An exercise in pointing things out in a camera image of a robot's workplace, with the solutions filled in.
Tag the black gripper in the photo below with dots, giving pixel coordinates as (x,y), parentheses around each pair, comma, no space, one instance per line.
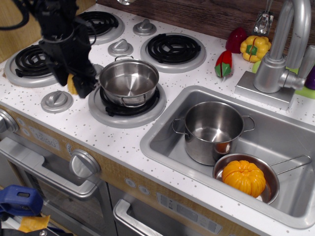
(70,55)

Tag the yellow toy corn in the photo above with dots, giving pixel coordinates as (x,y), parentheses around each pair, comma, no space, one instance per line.
(70,85)

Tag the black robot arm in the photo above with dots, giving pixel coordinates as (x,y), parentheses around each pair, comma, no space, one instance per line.
(55,17)

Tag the front left stove burner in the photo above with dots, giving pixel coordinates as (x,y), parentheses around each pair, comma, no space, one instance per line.
(27,68)

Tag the stove burner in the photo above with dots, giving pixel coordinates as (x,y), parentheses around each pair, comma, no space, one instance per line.
(173,52)
(102,27)
(126,116)
(27,68)

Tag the front right stove burner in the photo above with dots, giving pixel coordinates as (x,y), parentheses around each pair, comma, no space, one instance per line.
(126,116)

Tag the steel pan on stove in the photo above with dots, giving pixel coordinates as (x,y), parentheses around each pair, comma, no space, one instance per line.
(127,79)

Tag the back left stove burner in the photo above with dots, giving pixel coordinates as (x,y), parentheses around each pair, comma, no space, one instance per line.
(102,27)

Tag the back right stove burner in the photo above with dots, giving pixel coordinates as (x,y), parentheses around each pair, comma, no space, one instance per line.
(173,52)

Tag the grey knob middle left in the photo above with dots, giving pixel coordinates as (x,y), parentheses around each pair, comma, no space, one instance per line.
(98,68)

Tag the grey knob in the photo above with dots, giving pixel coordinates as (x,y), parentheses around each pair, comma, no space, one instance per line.
(144,28)
(98,68)
(56,102)
(120,48)

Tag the grey knob front left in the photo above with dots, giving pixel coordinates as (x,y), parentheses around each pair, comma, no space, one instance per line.
(56,102)

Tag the grey knob centre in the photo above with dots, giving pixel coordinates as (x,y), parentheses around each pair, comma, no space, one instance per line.
(120,48)

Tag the oven clock display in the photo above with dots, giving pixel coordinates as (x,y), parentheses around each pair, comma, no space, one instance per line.
(45,138)

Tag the silver dial far left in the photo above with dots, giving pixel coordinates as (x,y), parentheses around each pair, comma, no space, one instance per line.
(7,123)

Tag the silver oven dial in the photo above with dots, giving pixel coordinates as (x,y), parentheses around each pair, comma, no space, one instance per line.
(83,165)

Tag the grey knob back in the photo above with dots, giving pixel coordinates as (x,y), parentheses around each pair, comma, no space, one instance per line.
(144,28)

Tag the tall steel pot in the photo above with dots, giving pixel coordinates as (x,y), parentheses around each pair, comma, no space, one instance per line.
(211,129)

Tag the red toy chili pepper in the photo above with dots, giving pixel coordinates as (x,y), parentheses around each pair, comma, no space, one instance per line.
(223,66)

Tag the yellow cloth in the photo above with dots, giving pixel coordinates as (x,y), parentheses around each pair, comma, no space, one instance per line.
(33,223)

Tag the dark red toy pepper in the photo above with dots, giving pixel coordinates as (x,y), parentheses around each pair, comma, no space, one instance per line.
(235,39)

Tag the right oven control panel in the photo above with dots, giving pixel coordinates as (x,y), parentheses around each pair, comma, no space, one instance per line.
(189,214)

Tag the yellow toy bell pepper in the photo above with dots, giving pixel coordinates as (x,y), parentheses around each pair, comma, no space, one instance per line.
(254,48)

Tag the orange toy pumpkin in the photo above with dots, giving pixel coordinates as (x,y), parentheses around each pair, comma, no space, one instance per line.
(244,176)

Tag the small steel saucepan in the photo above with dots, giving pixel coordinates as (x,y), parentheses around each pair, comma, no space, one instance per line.
(272,188)

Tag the silver faucet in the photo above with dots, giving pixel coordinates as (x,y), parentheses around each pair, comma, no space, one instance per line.
(284,69)

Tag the grey sink basin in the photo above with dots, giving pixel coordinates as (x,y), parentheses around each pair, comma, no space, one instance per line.
(274,139)

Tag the green toy plate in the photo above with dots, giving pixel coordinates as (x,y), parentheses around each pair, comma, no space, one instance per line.
(306,92)

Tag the purple toy eggplant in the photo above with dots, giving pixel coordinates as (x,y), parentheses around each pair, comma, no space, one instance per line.
(310,80)

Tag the left oven door handle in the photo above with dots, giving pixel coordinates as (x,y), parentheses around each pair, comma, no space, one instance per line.
(32,162)

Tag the oven door handle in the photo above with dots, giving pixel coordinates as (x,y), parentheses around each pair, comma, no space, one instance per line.
(32,162)
(120,213)

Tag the right oven door handle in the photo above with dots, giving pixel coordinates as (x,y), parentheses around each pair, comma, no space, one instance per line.
(120,213)

